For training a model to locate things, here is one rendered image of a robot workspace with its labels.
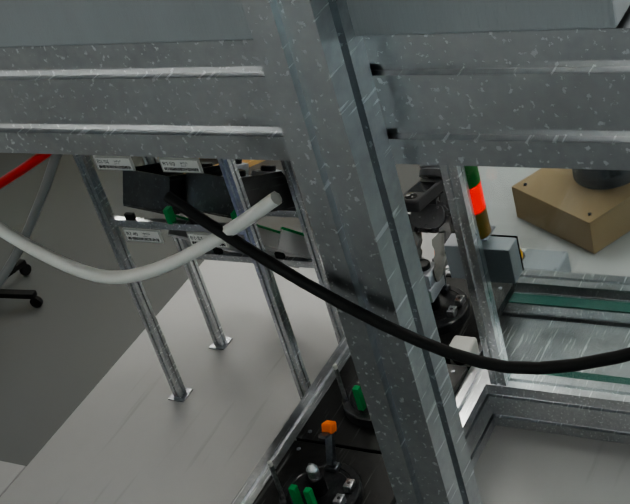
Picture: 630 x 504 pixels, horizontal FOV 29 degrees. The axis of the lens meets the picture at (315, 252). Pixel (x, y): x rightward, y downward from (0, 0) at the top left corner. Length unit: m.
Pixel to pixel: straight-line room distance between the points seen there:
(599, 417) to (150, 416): 0.93
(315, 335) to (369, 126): 1.88
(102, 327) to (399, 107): 3.82
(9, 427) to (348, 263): 3.52
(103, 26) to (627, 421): 1.50
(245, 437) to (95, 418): 0.37
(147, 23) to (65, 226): 4.50
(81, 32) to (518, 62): 0.30
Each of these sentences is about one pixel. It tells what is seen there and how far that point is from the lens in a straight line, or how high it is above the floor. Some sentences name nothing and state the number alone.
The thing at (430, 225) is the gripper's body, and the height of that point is 1.15.
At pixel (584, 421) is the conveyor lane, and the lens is 2.20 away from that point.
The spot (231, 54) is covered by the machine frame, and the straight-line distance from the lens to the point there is 0.80.
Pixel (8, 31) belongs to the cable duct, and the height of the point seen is 2.11.
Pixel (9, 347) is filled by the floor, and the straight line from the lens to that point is 4.67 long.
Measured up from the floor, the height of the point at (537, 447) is 0.86.
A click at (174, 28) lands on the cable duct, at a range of 0.80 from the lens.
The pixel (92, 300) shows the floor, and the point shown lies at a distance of 4.72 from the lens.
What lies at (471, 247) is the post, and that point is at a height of 1.26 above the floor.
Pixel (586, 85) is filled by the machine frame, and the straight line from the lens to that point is 0.70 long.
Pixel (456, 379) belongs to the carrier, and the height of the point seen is 0.97.
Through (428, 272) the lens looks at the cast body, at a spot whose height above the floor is 1.09.
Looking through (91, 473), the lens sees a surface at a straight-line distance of 2.50.
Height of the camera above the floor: 2.38
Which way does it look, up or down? 32 degrees down
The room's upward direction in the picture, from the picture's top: 17 degrees counter-clockwise
